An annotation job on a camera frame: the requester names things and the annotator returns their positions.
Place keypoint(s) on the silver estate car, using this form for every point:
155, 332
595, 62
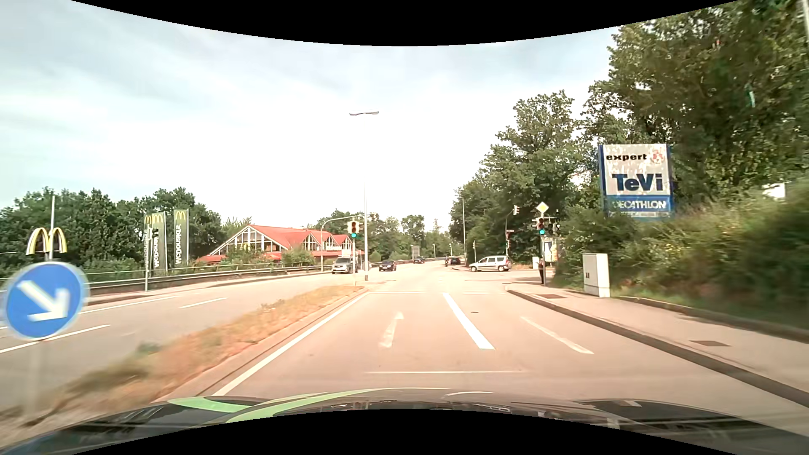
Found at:
490, 263

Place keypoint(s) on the grey paved pavement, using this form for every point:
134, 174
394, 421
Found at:
682, 335

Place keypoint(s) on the person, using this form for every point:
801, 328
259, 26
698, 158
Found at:
541, 270

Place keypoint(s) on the blue round arrow sign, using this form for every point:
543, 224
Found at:
44, 300

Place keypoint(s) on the wood of dark trees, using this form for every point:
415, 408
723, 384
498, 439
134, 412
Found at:
107, 227

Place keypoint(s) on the trees behind building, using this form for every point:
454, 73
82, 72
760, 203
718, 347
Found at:
392, 237

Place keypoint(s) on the metal guard rail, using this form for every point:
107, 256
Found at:
189, 275

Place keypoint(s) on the car's own bonnet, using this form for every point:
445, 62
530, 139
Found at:
404, 404

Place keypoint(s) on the green bushes on bank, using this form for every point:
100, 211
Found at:
714, 253

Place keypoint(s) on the pavement beside guard rail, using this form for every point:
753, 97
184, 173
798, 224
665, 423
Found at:
208, 284

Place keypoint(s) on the red-roofed restaurant building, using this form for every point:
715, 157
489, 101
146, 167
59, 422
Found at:
281, 243

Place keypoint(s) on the yellow arches sign on pole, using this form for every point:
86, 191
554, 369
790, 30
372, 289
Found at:
47, 241

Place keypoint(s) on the green banner flag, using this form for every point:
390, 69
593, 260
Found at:
181, 237
155, 243

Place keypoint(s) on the white street cabinet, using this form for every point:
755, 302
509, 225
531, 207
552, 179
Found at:
596, 275

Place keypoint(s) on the dark car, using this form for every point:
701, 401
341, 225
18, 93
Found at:
387, 265
453, 260

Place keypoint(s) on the row of trees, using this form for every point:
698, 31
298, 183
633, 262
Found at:
632, 126

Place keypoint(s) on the dry grass median strip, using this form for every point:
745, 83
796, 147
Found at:
208, 344

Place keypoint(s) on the grey asphalt road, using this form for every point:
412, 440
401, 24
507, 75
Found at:
430, 328

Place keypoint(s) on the road markings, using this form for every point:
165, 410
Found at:
469, 327

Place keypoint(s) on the traffic light on median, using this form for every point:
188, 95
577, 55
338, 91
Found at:
353, 237

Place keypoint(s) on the traffic light with diamond sign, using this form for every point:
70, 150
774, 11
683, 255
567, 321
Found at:
541, 234

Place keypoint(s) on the large blue white billboard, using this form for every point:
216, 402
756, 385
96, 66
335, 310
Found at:
635, 181

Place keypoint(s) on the grey car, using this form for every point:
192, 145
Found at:
342, 265

